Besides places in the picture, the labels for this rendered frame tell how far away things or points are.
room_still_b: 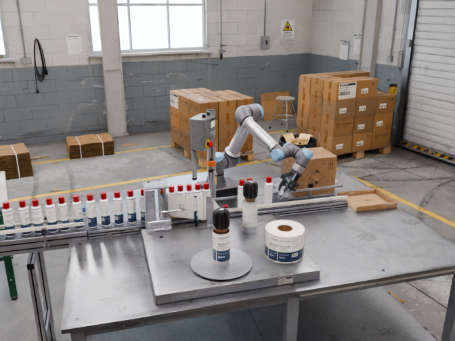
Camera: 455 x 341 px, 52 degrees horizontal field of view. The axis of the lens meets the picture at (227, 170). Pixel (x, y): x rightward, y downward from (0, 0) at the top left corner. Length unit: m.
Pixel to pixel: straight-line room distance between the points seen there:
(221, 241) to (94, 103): 6.06
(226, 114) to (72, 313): 4.53
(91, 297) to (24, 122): 5.93
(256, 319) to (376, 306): 0.81
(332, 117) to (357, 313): 3.69
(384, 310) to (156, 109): 5.97
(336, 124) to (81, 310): 4.90
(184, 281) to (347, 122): 4.74
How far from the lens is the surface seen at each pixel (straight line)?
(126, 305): 2.23
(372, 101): 6.85
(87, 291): 2.36
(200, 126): 2.72
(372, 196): 3.43
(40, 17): 7.87
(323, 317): 3.19
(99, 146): 7.10
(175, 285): 2.23
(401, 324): 3.26
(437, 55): 7.21
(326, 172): 3.29
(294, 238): 2.35
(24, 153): 6.51
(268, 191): 2.94
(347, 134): 6.68
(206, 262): 2.37
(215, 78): 8.69
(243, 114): 3.02
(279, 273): 2.32
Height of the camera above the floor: 2.10
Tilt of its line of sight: 19 degrees down
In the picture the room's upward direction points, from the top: straight up
